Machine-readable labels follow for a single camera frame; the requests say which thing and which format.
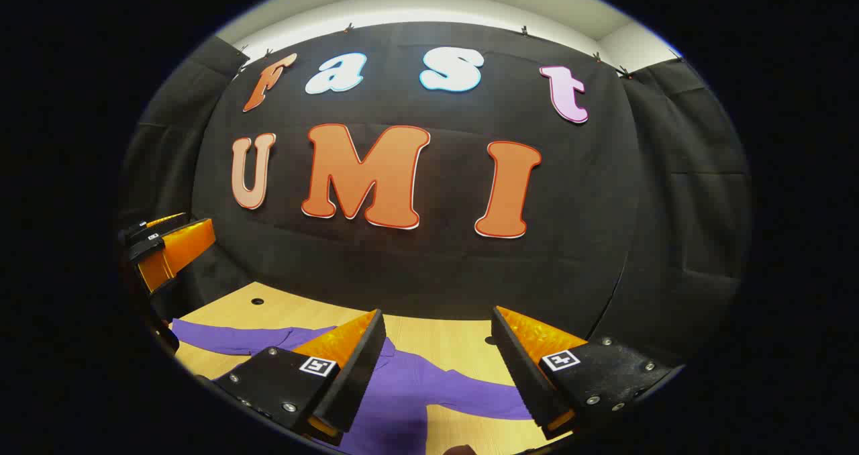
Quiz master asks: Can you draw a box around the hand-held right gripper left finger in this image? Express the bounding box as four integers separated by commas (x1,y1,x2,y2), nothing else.
213,309,388,446

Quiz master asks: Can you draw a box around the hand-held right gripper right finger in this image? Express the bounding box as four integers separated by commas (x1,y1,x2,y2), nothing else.
491,305,685,442

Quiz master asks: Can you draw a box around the black backdrop cloth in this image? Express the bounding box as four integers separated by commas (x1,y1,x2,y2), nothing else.
117,22,752,368

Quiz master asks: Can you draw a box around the purple button shirt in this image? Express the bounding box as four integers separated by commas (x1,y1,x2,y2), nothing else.
168,319,534,455

